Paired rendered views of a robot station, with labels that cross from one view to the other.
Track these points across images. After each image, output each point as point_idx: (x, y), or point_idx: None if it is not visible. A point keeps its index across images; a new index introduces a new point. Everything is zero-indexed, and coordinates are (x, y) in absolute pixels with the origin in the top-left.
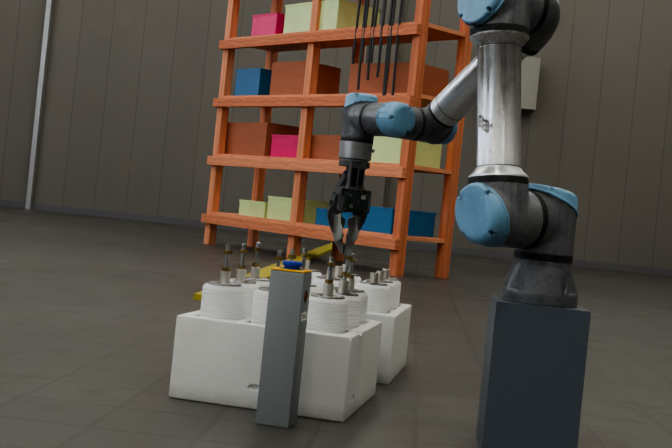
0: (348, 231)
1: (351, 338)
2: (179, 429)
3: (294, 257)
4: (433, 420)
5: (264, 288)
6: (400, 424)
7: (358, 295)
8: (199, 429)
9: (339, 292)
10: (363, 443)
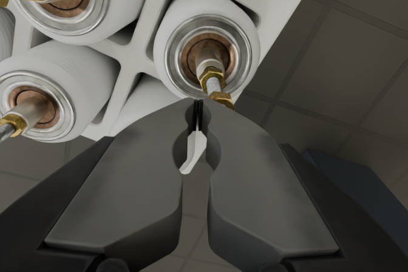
0: (217, 163)
1: (188, 173)
2: (46, 162)
3: (2, 6)
4: (303, 88)
5: (8, 110)
6: (253, 113)
7: (245, 78)
8: (61, 159)
9: (193, 85)
10: (190, 178)
